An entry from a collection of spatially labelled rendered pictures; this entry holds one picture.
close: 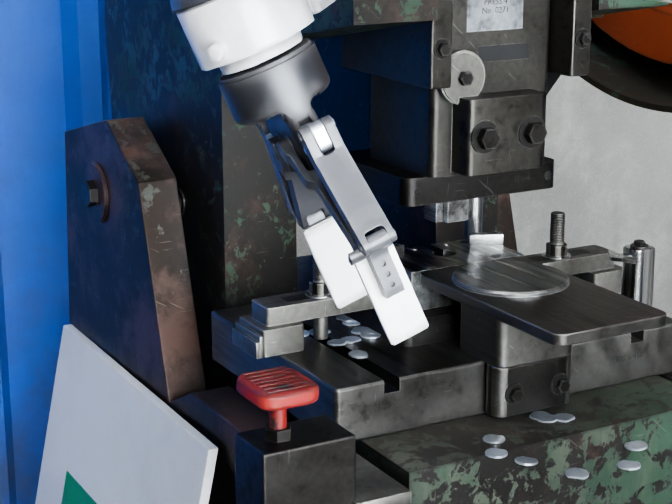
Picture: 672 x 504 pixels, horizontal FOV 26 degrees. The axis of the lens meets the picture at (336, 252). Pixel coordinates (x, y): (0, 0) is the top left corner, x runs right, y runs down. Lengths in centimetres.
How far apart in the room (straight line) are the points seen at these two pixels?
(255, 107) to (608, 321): 53
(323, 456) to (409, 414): 20
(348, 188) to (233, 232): 73
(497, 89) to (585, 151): 172
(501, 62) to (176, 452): 57
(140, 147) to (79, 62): 81
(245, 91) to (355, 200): 11
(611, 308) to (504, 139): 21
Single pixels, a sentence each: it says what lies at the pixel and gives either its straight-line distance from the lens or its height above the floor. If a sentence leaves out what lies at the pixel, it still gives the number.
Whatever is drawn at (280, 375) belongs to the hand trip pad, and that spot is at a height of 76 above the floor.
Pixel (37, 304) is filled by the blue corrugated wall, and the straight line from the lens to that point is 268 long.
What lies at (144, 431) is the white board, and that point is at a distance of 178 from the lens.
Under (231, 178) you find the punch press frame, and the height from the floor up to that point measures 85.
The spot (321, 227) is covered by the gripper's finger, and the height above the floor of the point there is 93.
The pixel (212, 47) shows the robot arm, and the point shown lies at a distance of 100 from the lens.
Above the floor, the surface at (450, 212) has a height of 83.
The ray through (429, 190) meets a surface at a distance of 153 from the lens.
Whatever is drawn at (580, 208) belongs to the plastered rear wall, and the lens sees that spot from 328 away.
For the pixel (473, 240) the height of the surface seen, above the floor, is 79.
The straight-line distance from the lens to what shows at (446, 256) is 164.
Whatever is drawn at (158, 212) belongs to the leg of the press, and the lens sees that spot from 175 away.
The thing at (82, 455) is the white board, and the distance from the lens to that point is 196.
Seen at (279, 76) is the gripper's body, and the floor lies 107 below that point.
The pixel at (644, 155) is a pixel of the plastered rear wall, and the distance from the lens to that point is 337.
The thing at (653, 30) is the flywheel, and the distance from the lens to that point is 185.
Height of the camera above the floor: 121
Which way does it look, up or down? 15 degrees down
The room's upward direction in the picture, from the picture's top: straight up
